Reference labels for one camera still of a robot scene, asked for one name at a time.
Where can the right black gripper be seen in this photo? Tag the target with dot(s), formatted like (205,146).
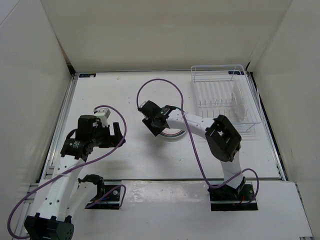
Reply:
(155,132)

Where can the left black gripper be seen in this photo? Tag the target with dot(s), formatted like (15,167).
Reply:
(112,141)

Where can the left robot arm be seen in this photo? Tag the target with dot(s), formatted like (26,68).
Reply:
(69,194)

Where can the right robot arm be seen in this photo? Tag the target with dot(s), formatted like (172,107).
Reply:
(222,138)

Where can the blue table sticker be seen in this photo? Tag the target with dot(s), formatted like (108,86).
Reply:
(87,75)

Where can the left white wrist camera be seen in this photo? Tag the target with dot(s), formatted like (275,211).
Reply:
(103,114)

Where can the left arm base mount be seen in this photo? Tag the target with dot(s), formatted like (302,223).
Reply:
(110,196)

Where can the white wire dish rack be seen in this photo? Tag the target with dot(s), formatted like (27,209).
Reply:
(212,88)

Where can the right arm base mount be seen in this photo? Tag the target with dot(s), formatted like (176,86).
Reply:
(224,200)

